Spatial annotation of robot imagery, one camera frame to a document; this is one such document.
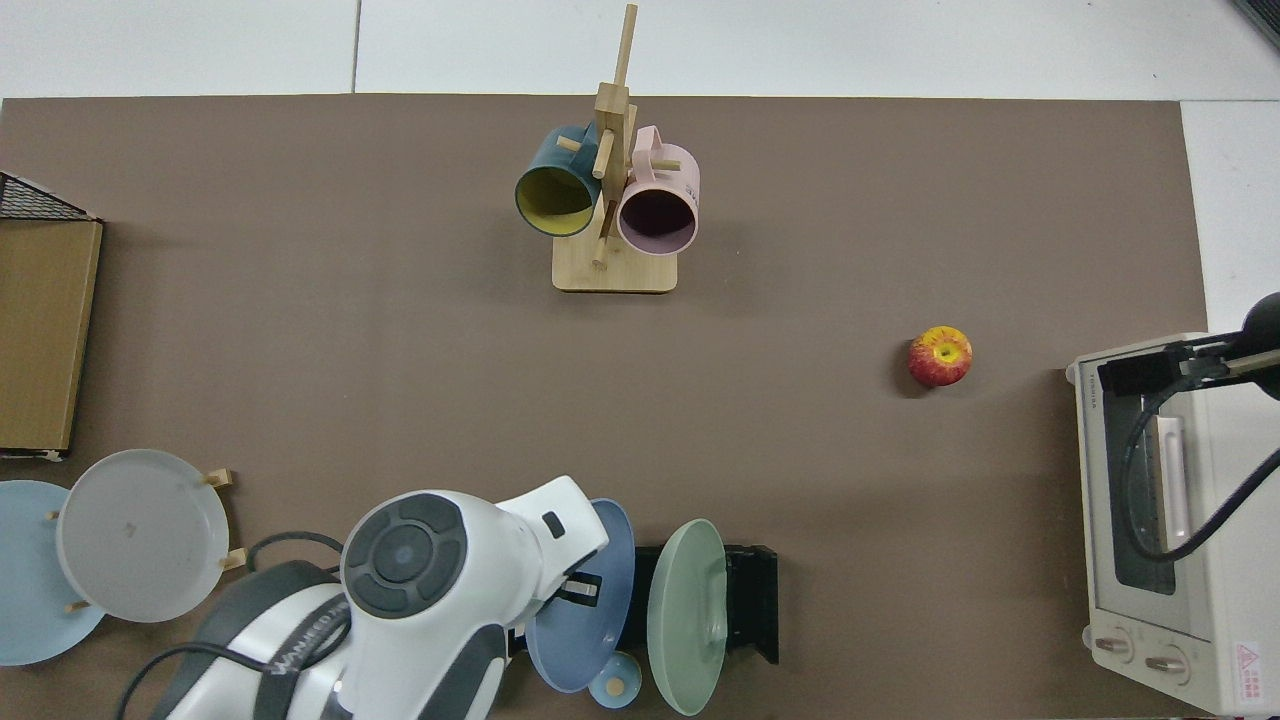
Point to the red yellow apple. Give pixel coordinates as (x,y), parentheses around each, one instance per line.
(940,357)

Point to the pale green plate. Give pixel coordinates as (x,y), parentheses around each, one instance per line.
(685,620)

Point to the black dish rack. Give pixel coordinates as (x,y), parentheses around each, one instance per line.
(752,600)

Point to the wooden plate rack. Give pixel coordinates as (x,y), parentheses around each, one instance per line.
(220,477)

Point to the grey plate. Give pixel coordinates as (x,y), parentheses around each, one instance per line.
(140,535)

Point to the light blue plate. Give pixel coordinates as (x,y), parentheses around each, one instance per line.
(30,580)

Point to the small blue round thing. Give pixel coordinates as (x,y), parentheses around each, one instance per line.
(614,686)

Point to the pale toaster oven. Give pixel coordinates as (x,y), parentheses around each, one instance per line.
(1220,600)

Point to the brown table cloth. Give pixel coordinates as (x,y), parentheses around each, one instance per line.
(400,350)

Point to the wooden cup stand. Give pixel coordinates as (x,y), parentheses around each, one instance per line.
(615,272)

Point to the dark grey flat object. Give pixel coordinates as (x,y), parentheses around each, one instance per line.
(1262,18)

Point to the pink cup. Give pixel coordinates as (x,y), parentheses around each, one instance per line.
(670,170)

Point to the teal cup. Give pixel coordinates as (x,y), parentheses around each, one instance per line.
(545,155)

